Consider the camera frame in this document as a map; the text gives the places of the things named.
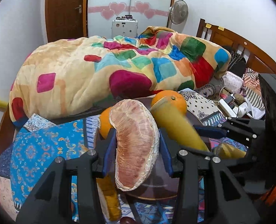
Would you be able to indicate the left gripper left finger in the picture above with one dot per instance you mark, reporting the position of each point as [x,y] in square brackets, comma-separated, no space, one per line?
[50,199]

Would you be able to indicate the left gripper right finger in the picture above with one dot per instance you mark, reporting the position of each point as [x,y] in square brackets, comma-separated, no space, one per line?
[224,198]

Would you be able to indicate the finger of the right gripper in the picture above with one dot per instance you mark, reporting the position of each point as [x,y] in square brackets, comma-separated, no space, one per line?
[210,131]

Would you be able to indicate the pink pomelo segment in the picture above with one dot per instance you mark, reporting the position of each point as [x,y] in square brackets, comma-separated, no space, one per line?
[138,141]

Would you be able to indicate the white power strip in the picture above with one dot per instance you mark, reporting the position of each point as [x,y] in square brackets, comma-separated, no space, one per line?
[236,111]

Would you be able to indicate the large orange right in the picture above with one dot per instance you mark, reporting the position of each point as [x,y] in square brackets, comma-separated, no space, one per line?
[175,98]

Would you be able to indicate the large orange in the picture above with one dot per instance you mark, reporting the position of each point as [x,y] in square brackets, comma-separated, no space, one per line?
[105,125]
[175,98]

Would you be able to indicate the pink quilted bag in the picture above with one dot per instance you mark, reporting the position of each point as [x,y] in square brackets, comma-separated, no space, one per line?
[233,82]

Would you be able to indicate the blue patterned bed cover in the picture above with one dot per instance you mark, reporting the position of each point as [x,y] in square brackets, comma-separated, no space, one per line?
[37,144]

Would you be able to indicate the striped cloth bag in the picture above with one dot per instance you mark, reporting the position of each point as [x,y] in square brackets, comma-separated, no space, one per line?
[252,88]

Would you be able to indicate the dark purple round plate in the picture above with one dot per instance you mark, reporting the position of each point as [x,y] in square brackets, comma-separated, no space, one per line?
[158,185]

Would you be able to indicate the dark red grape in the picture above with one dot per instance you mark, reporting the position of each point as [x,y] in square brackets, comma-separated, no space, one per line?
[128,220]

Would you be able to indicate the wooden bed headboard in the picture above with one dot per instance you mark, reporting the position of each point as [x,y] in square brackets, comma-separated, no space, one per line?
[256,58]

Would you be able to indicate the large orange left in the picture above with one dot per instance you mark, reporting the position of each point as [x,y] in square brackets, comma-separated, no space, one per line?
[105,125]

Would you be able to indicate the standing electric fan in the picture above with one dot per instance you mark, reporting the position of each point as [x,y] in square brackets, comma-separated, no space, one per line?
[178,13]

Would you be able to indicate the colourful patchwork blanket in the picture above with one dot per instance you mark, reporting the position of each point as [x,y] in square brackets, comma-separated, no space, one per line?
[69,76]

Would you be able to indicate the white box appliance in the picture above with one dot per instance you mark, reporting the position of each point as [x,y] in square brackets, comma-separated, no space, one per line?
[125,26]

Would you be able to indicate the white sliding wardrobe with hearts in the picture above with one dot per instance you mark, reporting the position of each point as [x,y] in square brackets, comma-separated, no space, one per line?
[101,13]

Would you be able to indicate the brown wooden door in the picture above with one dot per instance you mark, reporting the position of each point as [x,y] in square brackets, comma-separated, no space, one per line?
[65,19]

